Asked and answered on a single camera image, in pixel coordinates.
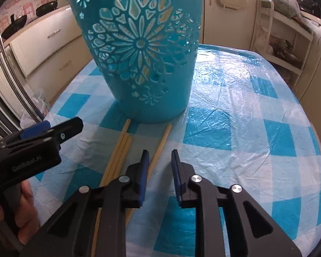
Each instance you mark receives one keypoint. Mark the pile of wooden chopsticks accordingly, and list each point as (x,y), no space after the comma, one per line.
(117,152)

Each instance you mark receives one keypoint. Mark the black frying pan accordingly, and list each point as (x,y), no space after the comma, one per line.
(46,6)

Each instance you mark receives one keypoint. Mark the turquoise plastic cutout basket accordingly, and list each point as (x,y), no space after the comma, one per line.
(139,59)

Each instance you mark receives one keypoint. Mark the clear crumpled plastic bag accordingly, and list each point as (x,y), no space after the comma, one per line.
(36,103)

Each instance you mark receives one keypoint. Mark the black wok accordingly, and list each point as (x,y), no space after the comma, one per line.
(14,25)

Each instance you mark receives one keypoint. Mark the blue white checked tablecloth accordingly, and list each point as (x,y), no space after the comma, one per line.
(230,112)

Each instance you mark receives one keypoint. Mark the white rolling storage cart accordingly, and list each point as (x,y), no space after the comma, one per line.
(283,37)

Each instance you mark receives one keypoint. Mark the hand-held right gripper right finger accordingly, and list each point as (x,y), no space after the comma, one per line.
(178,182)

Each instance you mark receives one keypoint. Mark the dark pot with lid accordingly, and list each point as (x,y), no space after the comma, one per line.
(286,49)

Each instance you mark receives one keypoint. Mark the single wooden chopstick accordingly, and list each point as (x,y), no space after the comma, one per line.
(160,146)

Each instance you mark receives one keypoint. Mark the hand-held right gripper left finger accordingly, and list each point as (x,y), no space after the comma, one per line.
(143,182)

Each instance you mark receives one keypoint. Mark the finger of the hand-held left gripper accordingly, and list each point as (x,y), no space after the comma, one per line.
(68,128)
(36,129)

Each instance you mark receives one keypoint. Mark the sliding glass door frame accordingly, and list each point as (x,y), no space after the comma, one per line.
(8,80)

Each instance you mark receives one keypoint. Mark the person's left hand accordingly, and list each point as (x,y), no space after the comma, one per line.
(26,211)

